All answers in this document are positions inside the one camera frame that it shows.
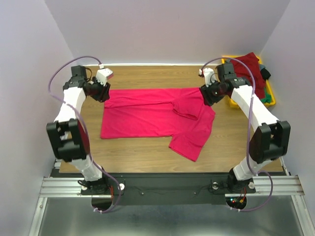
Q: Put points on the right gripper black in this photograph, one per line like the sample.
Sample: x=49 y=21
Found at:
x=207 y=98

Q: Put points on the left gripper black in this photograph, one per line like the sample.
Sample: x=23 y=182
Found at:
x=104 y=95

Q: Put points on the pink t shirt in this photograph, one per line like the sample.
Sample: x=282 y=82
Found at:
x=179 y=113

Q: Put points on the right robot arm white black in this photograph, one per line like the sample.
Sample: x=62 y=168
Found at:
x=268 y=137

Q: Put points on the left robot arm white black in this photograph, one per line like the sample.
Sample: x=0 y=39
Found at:
x=69 y=140

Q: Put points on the yellow plastic bin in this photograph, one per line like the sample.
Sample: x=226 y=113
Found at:
x=260 y=62

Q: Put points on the dark red t shirt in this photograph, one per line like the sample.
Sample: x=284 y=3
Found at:
x=252 y=62

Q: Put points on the green t shirt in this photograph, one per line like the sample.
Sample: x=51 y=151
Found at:
x=268 y=97

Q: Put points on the black garment in bin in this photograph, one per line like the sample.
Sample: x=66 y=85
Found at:
x=264 y=72

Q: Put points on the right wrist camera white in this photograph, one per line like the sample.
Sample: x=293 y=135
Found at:
x=209 y=76

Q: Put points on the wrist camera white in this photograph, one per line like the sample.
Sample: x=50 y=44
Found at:
x=209 y=76
x=103 y=75

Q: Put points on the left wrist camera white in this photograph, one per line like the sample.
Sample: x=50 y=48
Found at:
x=103 y=75

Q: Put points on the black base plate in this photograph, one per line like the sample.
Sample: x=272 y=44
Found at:
x=169 y=189

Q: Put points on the aluminium frame rail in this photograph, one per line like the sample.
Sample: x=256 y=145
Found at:
x=282 y=186

